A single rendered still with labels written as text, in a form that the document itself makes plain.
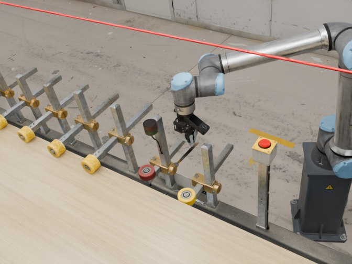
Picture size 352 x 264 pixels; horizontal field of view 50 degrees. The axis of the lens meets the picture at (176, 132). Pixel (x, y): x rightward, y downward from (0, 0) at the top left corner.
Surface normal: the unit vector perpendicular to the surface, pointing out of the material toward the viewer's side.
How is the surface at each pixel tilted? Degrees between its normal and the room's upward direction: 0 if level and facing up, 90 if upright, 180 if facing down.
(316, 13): 90
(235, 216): 0
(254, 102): 0
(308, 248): 0
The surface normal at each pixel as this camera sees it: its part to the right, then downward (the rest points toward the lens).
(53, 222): -0.14, -0.74
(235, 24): -0.61, 0.58
